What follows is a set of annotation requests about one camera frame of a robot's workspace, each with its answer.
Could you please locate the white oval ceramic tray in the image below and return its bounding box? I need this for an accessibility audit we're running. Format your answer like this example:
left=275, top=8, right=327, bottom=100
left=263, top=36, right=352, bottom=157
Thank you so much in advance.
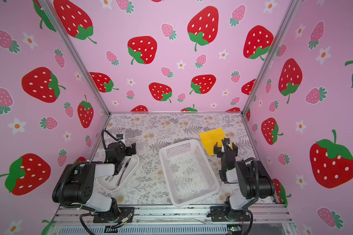
left=96, top=155, right=140, bottom=192

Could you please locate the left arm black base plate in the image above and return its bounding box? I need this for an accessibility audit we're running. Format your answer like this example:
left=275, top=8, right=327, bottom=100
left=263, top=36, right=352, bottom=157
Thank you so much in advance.
left=93, top=207, right=135, bottom=223

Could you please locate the yellow paper napkin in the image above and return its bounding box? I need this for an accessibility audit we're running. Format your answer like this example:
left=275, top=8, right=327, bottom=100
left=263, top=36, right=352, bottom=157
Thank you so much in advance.
left=199, top=128, right=226, bottom=156

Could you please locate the metal knife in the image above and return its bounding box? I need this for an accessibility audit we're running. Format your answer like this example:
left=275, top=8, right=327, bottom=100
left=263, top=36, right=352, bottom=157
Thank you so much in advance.
left=116, top=158, right=131, bottom=187

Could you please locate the white plastic perforated basket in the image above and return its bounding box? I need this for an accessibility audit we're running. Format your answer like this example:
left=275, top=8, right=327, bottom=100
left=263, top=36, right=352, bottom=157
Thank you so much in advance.
left=159, top=139, right=220, bottom=207

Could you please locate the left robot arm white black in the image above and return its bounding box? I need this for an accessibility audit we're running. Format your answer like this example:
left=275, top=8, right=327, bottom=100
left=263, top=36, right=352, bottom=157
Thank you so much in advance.
left=52, top=141, right=139, bottom=225

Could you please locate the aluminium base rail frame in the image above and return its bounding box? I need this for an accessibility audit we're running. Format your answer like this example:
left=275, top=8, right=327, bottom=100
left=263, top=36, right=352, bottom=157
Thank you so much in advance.
left=47, top=204, right=298, bottom=235

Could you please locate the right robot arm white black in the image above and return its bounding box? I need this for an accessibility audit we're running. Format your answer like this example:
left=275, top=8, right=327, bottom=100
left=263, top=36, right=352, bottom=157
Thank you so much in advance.
left=207, top=138, right=275, bottom=222

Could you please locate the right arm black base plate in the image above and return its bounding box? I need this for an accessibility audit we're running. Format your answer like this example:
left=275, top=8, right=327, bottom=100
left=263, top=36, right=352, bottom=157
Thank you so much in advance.
left=207, top=206, right=251, bottom=222

